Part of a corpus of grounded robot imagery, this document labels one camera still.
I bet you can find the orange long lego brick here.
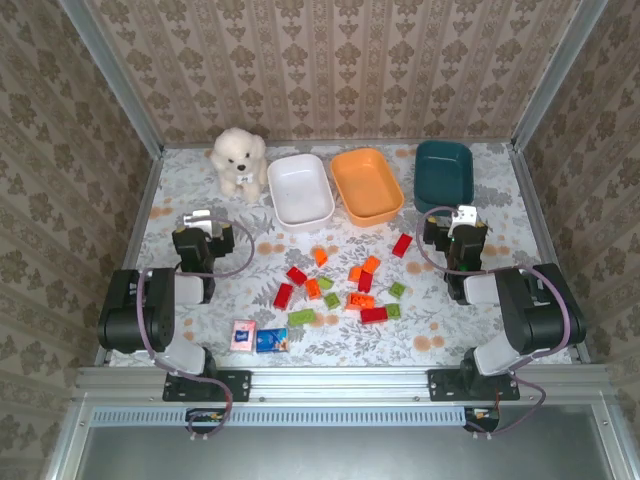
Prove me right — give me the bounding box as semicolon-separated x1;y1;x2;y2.
344;292;376;312

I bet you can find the floral patterned tablecloth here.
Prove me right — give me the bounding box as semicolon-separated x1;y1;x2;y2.
107;141;576;369

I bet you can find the teal plastic container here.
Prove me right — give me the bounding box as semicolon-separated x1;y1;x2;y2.
413;140;475;217

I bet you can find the pink tissue pack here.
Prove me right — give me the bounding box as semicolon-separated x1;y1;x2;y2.
230;319;257;354

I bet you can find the white plush dog toy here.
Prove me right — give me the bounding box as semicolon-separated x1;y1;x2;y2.
208;127;269;204

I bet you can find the blue tissue pack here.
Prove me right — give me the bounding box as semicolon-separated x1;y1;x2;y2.
255;327;290;354

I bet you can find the white plastic container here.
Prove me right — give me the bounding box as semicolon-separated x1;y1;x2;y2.
266;153;335;233

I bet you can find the orange plastic container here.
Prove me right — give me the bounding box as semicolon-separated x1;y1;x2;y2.
329;147;405;228

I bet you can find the grey metal tray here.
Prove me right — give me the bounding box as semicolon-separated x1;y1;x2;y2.
47;402;640;480

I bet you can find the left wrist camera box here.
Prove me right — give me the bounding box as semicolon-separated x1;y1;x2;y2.
182;209;225;237

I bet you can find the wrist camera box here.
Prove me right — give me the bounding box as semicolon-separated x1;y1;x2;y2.
448;203;479;239
182;209;225;237

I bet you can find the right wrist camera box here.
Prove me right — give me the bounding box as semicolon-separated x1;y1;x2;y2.
448;203;479;239

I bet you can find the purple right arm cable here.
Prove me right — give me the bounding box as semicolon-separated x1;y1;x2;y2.
415;206;575;439

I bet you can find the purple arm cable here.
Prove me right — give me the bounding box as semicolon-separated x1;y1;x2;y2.
415;206;575;439
135;215;256;441

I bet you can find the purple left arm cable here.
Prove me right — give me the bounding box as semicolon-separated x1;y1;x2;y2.
135;215;256;441

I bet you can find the aluminium side rail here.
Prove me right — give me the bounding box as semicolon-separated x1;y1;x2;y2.
94;149;165;367
508;144;592;363

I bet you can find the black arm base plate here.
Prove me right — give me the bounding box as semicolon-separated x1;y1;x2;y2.
163;369;251;403
428;369;520;403

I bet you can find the black cable connector box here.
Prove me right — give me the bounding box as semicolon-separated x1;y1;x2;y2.
463;405;501;434
185;407;227;435

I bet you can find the aluminium mounting rail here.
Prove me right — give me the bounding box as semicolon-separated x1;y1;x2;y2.
74;366;614;401

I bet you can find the aluminium frame post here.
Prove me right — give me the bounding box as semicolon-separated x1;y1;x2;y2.
58;0;165;159
512;0;610;152

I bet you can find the grey slotted cable duct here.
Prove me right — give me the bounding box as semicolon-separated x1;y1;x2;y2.
92;407;469;427

